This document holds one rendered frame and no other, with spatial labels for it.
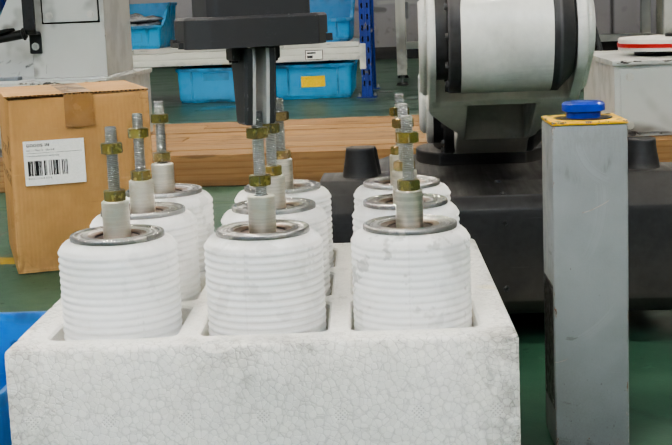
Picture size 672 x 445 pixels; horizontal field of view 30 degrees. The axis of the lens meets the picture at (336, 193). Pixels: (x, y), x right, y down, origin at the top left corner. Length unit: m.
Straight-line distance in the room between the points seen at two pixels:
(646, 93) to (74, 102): 1.52
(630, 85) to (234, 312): 2.23
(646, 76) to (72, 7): 1.43
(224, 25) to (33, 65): 2.34
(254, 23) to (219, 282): 0.20
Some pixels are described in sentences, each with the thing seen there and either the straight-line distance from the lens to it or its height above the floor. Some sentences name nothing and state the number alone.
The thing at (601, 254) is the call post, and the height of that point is 0.19.
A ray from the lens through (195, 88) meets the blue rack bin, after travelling 5.81.
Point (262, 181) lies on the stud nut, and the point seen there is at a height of 0.29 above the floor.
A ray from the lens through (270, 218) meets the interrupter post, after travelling 1.00.
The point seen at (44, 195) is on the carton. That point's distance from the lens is 2.16.
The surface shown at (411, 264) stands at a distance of 0.96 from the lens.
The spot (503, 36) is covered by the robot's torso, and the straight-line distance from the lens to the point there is 1.41.
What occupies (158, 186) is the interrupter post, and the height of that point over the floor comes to 0.26.
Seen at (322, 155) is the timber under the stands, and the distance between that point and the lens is 3.03.
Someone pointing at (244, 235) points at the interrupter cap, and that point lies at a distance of 0.98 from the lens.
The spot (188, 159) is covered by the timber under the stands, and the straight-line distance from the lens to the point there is 3.07.
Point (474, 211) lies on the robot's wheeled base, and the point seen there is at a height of 0.17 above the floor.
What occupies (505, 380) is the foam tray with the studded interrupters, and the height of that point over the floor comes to 0.14.
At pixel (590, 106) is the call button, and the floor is 0.33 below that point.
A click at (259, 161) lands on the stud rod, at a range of 1.00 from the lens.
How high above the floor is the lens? 0.43
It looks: 9 degrees down
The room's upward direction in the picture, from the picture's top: 2 degrees counter-clockwise
